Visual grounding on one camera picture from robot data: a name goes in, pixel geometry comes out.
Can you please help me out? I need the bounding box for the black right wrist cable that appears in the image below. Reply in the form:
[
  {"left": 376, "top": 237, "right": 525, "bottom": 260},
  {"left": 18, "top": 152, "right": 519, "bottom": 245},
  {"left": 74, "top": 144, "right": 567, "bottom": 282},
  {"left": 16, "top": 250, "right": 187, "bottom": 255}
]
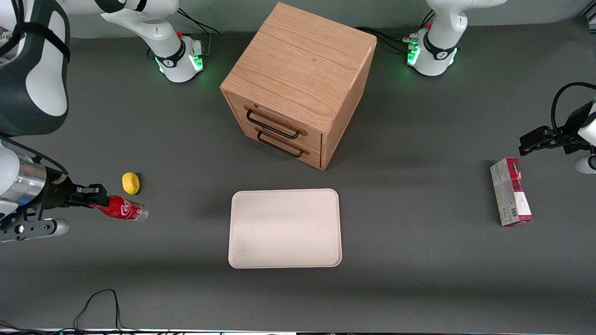
[{"left": 0, "top": 134, "right": 69, "bottom": 176}]

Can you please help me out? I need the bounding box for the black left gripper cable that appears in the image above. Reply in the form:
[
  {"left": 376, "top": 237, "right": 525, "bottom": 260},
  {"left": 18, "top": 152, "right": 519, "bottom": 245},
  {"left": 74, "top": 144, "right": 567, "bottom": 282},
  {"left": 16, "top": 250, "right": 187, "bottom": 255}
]
[{"left": 551, "top": 82, "right": 596, "bottom": 136}]

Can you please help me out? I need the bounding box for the yellow lemon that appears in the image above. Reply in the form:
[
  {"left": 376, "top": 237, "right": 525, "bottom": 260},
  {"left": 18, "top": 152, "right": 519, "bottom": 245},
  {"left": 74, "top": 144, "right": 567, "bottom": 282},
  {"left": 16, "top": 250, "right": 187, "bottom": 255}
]
[{"left": 122, "top": 172, "right": 141, "bottom": 195}]

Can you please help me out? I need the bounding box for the oak wooden drawer cabinet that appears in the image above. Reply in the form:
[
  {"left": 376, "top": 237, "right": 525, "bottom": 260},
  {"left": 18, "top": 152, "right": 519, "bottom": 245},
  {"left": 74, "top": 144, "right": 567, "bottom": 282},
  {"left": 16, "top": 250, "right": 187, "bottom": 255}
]
[{"left": 220, "top": 2, "right": 378, "bottom": 171}]

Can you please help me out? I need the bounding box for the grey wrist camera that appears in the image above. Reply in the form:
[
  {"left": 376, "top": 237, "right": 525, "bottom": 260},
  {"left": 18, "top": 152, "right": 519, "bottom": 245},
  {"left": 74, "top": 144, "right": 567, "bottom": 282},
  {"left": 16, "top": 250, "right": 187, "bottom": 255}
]
[
  {"left": 0, "top": 218, "right": 70, "bottom": 243},
  {"left": 574, "top": 155, "right": 596, "bottom": 174}
]

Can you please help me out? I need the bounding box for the red coke bottle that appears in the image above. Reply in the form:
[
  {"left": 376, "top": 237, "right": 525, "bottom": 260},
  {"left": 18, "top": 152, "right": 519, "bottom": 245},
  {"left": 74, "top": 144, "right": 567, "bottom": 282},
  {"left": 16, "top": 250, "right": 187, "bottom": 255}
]
[{"left": 95, "top": 195, "right": 149, "bottom": 223}]

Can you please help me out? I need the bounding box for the cream rectangular tray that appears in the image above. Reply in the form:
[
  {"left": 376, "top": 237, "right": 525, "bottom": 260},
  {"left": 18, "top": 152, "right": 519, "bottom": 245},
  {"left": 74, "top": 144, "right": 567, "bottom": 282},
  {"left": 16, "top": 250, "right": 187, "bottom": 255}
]
[{"left": 228, "top": 188, "right": 343, "bottom": 269}]

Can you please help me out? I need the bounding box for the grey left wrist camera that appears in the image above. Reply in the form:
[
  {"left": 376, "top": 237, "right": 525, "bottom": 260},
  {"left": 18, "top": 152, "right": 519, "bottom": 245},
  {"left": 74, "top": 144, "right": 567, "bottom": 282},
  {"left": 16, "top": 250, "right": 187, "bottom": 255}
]
[{"left": 574, "top": 155, "right": 596, "bottom": 174}]

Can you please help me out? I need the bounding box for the black looped floor cable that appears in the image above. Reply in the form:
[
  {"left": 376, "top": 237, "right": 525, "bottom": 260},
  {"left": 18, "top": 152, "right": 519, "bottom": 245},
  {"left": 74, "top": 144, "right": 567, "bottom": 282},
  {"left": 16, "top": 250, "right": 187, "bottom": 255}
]
[{"left": 74, "top": 289, "right": 122, "bottom": 334}]

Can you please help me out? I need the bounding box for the black right arm base cable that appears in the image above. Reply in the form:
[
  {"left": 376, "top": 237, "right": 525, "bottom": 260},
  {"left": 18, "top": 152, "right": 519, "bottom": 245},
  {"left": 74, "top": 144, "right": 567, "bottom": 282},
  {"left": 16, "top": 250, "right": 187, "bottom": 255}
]
[{"left": 177, "top": 7, "right": 220, "bottom": 37}]

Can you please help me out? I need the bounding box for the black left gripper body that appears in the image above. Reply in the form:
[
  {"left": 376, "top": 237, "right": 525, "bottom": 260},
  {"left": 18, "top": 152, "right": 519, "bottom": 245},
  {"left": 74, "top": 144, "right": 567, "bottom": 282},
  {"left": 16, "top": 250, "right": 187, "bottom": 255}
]
[{"left": 554, "top": 103, "right": 593, "bottom": 155}]

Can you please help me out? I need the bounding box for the black left arm base cable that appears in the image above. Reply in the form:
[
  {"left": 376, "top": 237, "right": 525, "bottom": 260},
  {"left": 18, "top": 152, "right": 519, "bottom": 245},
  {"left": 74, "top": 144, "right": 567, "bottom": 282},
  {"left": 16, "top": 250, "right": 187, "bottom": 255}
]
[{"left": 356, "top": 9, "right": 436, "bottom": 53}]

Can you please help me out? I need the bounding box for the red tartan cardboard box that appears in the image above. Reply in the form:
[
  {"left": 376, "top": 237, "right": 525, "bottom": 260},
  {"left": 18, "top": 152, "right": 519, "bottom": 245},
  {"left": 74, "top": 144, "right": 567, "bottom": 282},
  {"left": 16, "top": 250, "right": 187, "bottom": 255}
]
[{"left": 490, "top": 157, "right": 534, "bottom": 227}]

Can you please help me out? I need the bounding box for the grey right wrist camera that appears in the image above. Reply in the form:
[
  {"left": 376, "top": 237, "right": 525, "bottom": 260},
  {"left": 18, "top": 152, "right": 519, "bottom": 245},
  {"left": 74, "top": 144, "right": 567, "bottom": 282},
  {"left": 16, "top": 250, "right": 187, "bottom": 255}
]
[{"left": 0, "top": 218, "right": 70, "bottom": 243}]

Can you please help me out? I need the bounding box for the oak drawer front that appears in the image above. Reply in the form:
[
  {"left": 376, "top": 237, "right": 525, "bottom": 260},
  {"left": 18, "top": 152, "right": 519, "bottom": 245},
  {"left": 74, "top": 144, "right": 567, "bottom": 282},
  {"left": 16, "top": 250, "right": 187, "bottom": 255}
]
[
  {"left": 227, "top": 93, "right": 324, "bottom": 148},
  {"left": 241, "top": 127, "right": 323, "bottom": 169}
]

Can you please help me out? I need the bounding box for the black metal drawer handle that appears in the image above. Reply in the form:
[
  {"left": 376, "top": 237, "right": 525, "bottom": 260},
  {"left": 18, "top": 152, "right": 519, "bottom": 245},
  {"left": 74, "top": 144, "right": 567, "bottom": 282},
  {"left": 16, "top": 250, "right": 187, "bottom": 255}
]
[
  {"left": 257, "top": 130, "right": 305, "bottom": 158},
  {"left": 245, "top": 107, "right": 301, "bottom": 140}
]

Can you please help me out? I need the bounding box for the black arm base cable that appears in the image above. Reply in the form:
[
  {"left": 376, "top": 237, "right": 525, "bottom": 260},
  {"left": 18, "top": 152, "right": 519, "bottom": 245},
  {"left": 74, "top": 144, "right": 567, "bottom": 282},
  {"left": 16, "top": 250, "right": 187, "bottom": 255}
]
[
  {"left": 177, "top": 7, "right": 220, "bottom": 37},
  {"left": 356, "top": 9, "right": 436, "bottom": 53}
]

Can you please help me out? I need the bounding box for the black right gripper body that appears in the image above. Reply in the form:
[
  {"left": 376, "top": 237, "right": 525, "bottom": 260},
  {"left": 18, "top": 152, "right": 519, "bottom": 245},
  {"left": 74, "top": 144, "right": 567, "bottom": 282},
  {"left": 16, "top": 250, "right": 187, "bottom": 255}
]
[{"left": 41, "top": 171, "right": 79, "bottom": 211}]

